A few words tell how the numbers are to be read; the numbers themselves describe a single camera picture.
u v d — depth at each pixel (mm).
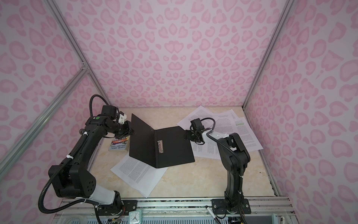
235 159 477
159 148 951
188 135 889
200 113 1174
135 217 690
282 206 753
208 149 952
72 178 420
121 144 952
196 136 759
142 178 839
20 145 543
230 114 1144
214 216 699
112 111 665
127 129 717
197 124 800
